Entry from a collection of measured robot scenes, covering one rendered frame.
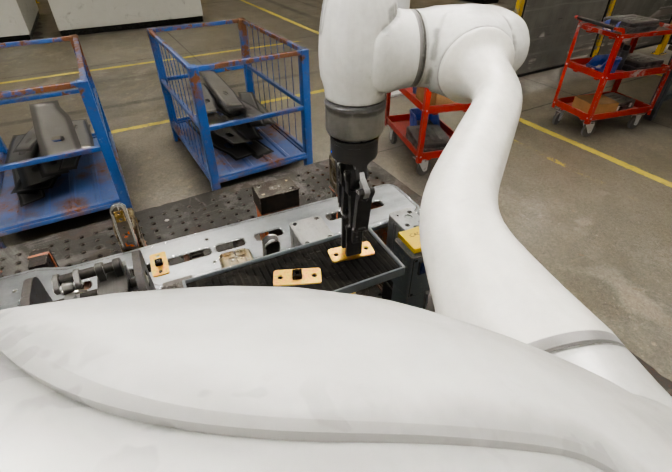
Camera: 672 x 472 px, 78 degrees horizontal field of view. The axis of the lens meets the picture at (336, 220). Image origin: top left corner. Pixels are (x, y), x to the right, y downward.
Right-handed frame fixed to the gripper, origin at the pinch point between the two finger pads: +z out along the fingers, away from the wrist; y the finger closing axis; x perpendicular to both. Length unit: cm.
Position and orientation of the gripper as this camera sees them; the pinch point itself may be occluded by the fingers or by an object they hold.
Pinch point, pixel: (351, 235)
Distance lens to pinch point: 76.3
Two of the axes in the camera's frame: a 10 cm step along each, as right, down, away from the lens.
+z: 0.0, 8.0, 5.9
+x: -9.5, 1.8, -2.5
